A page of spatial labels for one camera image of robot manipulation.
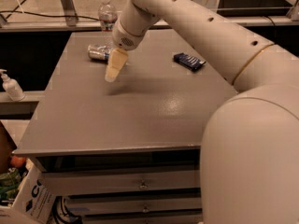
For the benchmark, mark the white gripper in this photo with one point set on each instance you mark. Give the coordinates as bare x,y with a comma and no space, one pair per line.
123,38

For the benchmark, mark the white cardboard box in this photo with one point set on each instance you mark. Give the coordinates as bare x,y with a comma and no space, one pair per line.
23,198

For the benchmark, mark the white pump dispenser bottle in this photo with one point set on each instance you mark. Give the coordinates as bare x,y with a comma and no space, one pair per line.
11,87

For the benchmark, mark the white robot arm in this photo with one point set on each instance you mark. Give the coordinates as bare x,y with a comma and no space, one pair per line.
249,165

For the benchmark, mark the grey drawer cabinet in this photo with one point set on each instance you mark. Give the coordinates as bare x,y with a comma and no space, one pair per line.
127,151

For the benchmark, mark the silver blue redbull can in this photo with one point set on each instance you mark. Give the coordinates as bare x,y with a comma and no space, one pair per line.
98,52

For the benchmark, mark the clear plastic water bottle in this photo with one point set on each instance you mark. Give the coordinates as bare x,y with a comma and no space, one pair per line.
107,15

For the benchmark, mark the metal frame rail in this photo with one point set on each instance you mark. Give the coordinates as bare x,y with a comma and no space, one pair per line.
27,26

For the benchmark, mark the dark blue snack packet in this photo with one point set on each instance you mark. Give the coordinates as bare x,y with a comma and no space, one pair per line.
188,61

